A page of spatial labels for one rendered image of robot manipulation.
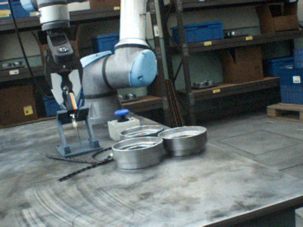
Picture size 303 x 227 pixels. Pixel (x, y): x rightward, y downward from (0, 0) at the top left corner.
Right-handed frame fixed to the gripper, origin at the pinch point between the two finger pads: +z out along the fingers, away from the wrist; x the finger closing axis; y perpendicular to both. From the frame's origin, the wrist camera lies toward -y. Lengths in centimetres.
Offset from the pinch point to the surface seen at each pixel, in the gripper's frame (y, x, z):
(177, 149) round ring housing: -29.4, -15.5, 10.4
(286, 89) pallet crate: 288, -302, 59
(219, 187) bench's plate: -50, -13, 12
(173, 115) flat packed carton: 319, -165, 69
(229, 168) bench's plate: -43.6, -18.9, 12.1
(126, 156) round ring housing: -30.1, -4.3, 9.4
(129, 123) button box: -3.7, -13.9, 7.9
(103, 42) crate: 325, -98, -23
